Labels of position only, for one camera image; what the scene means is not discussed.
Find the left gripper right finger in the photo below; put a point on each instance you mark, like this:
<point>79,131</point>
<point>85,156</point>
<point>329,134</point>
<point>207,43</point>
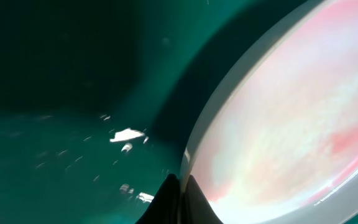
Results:
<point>195,209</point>

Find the light blue plate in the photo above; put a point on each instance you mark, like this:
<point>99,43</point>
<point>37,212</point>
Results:
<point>277,141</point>

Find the teal plastic tray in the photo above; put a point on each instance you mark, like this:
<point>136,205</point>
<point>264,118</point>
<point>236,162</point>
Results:
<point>98,99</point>

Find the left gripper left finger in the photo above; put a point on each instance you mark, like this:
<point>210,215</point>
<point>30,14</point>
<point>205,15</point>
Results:
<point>164,207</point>

